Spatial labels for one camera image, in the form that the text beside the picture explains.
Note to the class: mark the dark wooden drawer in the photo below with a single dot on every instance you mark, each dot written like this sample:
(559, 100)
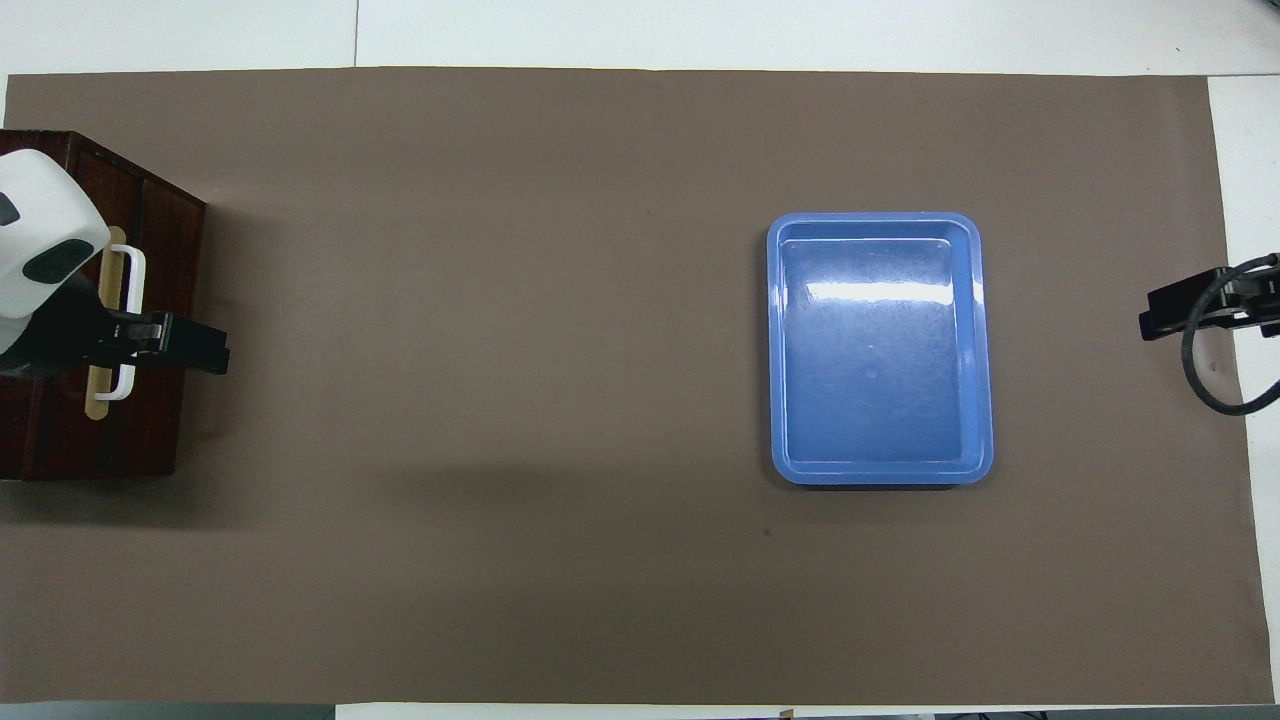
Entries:
(126, 195)

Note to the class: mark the brown table mat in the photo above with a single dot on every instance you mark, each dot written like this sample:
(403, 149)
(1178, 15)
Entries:
(500, 400)

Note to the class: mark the dark wooden cabinet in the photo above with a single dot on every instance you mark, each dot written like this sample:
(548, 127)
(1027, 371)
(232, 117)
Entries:
(170, 300)

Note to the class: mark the blue plastic tray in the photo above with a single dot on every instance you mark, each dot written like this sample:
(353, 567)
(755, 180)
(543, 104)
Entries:
(880, 350)

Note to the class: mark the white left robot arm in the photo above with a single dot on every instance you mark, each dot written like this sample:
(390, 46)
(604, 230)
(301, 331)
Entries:
(40, 220)

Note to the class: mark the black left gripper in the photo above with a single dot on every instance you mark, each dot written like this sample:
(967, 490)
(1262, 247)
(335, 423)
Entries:
(70, 335)

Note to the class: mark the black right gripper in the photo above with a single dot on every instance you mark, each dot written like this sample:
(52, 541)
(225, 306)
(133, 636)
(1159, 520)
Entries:
(1250, 300)

